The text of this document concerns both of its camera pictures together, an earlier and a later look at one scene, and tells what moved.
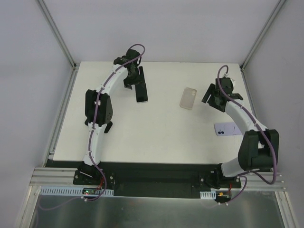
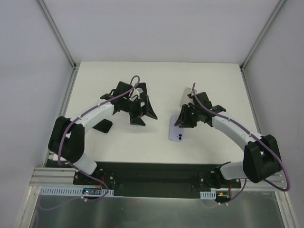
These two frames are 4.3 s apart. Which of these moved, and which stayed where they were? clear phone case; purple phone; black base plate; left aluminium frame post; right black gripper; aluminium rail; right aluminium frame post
Moved: purple phone; right black gripper
Stayed: aluminium rail; left aluminium frame post; black base plate; clear phone case; right aluminium frame post
